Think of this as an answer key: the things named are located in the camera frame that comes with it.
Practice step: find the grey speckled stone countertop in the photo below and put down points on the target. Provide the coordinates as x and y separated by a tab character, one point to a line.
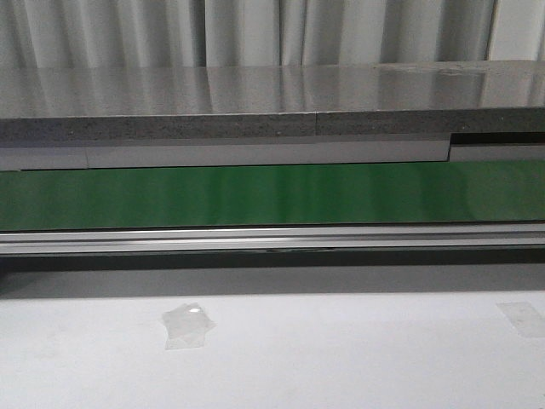
70	105

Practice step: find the aluminium conveyor side rail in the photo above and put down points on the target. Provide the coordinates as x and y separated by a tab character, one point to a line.
443	235

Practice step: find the flat clear tape strip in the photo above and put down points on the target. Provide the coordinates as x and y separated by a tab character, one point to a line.
525	319

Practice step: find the green conveyor belt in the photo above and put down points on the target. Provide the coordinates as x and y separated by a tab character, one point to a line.
495	191

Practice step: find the white cabinet panel under counter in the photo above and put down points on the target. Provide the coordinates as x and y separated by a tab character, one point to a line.
347	149

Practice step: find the crumpled clear tape piece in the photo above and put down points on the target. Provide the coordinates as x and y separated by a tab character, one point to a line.
186	326

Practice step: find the white pleated curtain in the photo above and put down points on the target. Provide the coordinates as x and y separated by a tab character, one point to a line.
89	34

